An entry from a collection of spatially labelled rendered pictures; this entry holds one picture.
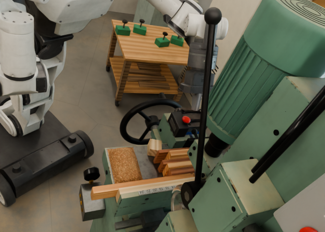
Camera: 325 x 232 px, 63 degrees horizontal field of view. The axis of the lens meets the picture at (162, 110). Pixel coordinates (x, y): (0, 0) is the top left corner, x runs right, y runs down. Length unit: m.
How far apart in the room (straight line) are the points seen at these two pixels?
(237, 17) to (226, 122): 1.66
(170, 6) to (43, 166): 1.14
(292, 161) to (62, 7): 0.71
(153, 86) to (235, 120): 1.81
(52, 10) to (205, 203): 0.68
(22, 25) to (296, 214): 0.57
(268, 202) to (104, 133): 1.78
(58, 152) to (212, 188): 1.37
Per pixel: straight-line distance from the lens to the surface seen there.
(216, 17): 0.55
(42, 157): 1.73
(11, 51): 0.65
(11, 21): 0.63
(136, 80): 2.38
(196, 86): 0.82
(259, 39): 0.53
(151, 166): 0.90
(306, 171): 0.44
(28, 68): 0.67
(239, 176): 0.45
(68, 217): 1.76
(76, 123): 2.17
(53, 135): 1.86
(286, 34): 0.51
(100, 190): 0.77
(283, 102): 0.51
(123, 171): 0.83
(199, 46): 0.80
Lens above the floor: 1.61
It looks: 41 degrees down
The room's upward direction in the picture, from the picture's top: 23 degrees clockwise
